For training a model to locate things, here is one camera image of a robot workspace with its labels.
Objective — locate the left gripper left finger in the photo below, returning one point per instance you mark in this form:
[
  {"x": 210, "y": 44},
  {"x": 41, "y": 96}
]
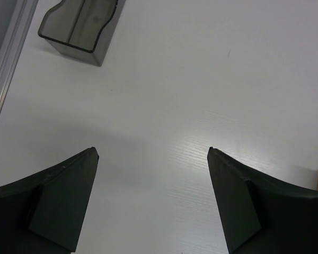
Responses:
[{"x": 44, "y": 212}]

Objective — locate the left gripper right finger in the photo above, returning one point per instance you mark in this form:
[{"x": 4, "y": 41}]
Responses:
[{"x": 260, "y": 213}]

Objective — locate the clear plastic bin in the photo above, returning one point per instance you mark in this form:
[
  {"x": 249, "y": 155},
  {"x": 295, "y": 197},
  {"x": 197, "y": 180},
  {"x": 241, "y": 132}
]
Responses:
[{"x": 82, "y": 30}]

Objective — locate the aluminium table edge rail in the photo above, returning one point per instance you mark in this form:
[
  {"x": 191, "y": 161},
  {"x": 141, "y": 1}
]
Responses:
[{"x": 15, "y": 20}]

